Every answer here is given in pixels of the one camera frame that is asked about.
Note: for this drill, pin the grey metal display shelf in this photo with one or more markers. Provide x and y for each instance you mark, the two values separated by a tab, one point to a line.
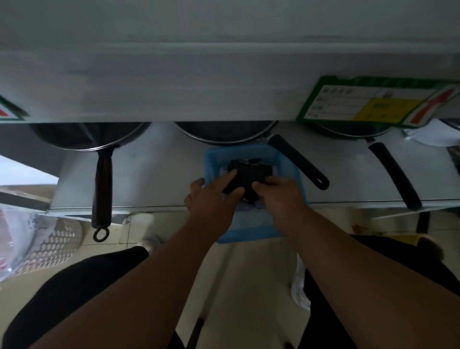
154	172

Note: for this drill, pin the person's right forearm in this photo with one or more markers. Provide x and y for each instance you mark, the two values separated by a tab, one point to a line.
359	287

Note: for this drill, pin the blue plastic tray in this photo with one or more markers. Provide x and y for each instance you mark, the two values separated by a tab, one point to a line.
251	224

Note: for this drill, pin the person's shoe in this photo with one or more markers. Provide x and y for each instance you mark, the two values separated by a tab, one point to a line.
151	242
429	244

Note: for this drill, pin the person's right shoe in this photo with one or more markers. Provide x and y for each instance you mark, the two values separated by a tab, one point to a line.
429	244

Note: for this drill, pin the grey metal shelf board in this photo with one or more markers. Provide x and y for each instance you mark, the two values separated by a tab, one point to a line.
179	82

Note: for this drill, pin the bunch of black clips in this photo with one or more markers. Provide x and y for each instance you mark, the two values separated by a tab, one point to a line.
251	174

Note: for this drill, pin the perforated beige plastic basket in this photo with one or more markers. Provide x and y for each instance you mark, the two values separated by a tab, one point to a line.
54	244

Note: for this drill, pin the person's right hand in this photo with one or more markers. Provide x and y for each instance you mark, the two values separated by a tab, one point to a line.
284	203

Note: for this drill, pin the black trousers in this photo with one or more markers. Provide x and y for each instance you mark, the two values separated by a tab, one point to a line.
64	294

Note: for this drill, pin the person's left thumb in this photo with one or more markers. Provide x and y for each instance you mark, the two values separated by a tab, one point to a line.
238	196

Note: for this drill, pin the person's right thumb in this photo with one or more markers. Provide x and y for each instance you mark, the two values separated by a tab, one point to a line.
261	187

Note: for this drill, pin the person's left hand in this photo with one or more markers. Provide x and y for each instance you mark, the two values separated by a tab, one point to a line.
210	210

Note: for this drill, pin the white plastic bag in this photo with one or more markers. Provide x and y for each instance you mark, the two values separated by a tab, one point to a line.
435	135

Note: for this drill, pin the green yellow shelf label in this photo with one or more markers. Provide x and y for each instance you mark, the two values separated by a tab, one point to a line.
366	104

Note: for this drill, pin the person's left forearm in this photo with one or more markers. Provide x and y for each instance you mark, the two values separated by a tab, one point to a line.
143	287

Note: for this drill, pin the person's left shoe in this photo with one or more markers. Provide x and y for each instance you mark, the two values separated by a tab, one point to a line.
151	242

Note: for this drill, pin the green red shelf label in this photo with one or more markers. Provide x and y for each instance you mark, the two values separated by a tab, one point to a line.
9	111

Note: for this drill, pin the clear plastic packaging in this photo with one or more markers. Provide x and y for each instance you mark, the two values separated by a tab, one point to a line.
18	237

